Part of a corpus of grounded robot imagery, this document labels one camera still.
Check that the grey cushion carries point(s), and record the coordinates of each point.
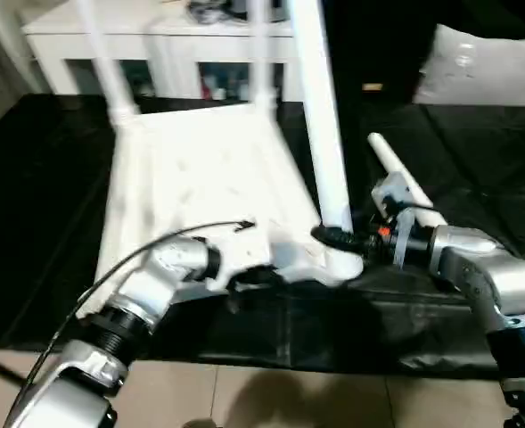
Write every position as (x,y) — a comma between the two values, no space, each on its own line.
(485,67)

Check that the white plastic table leg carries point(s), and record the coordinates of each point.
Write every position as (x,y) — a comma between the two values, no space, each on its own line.
(400,174)
(320,116)
(106,58)
(260,53)

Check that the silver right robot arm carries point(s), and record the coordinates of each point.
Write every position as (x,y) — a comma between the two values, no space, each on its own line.
(494,276)

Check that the black cabinet with yellow label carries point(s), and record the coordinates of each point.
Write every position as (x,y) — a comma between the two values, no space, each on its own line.
(378,45)

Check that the black table mat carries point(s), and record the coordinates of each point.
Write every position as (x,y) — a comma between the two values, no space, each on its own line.
(39,196)

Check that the white glass-door cabinet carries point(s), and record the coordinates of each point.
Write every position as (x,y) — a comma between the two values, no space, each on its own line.
(57,45)

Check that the white plastic table top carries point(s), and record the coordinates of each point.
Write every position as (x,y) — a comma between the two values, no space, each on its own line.
(191,178)

